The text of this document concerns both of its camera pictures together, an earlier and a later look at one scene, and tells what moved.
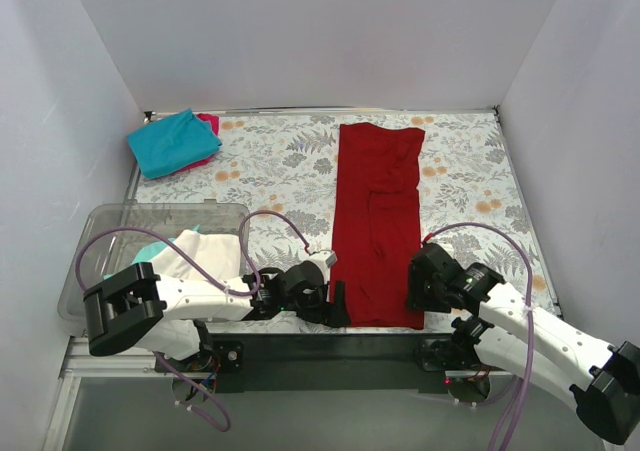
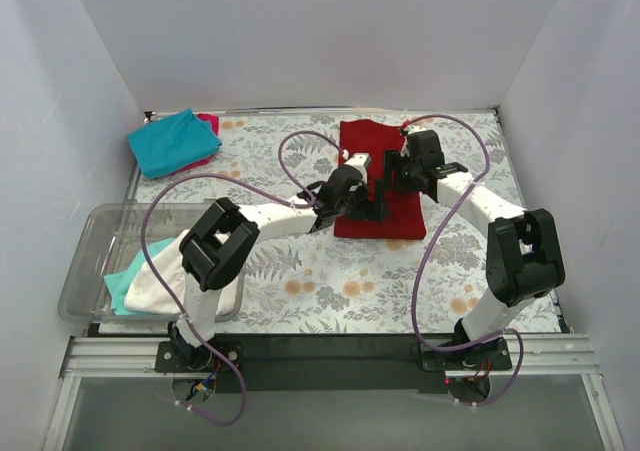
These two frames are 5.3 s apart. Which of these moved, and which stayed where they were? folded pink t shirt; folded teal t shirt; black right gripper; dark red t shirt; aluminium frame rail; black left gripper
Moved: dark red t shirt; black right gripper; black left gripper
Stayed: folded pink t shirt; folded teal t shirt; aluminium frame rail
